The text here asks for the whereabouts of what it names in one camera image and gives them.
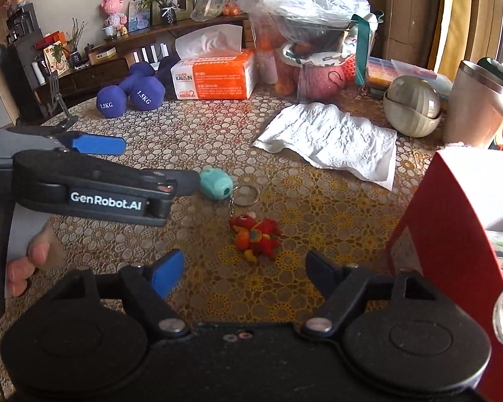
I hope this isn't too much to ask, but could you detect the red dragon plush keychain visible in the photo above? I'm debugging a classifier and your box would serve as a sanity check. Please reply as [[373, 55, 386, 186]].
[[229, 214, 282, 264]]

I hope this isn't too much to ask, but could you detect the person's left hand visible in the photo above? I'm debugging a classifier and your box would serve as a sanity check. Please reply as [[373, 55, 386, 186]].
[[2, 220, 65, 297]]

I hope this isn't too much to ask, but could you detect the purple dumbbell left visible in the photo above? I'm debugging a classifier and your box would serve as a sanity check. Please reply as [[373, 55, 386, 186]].
[[96, 62, 155, 118]]

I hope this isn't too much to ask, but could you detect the purple dumbbell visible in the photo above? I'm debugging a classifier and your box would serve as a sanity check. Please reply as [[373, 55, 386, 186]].
[[96, 62, 155, 118], [129, 55, 180, 111]]

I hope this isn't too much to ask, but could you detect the black phone stand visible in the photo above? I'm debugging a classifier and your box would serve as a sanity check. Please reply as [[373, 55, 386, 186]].
[[48, 71, 79, 131]]

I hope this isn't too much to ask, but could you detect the purple dumbbell right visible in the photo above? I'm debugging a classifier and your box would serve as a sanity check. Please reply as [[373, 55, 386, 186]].
[[129, 55, 180, 111]]

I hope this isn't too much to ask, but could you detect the wooden tv cabinet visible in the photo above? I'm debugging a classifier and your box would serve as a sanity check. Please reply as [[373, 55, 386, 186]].
[[33, 12, 253, 110]]

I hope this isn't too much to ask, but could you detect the white wifi router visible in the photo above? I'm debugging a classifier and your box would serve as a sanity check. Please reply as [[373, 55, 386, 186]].
[[132, 43, 170, 65]]

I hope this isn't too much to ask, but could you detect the orange tissue pack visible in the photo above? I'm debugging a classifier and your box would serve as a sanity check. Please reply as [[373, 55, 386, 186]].
[[171, 24, 259, 100]]

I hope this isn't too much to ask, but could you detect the pink plush doll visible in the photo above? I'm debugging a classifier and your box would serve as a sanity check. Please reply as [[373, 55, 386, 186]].
[[101, 0, 128, 37]]

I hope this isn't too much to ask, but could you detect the white crumpled paper towel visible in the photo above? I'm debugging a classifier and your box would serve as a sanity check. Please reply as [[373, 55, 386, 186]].
[[253, 103, 397, 191]]

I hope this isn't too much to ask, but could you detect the red cardboard box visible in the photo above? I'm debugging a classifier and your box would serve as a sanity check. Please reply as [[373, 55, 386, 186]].
[[386, 146, 503, 401]]

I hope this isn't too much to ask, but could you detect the round cream ceramic jar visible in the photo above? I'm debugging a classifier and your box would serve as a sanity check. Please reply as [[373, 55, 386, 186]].
[[383, 75, 441, 138]]

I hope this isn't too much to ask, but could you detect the large plastic bag with bowls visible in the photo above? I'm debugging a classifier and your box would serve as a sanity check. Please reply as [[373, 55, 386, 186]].
[[237, 0, 383, 103]]

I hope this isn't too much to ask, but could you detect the beige steel mug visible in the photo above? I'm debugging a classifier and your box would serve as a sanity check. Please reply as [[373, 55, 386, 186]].
[[443, 60, 503, 148]]

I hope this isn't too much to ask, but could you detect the photo frame with plant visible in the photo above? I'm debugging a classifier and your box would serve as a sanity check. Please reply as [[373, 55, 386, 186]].
[[143, 0, 194, 25]]

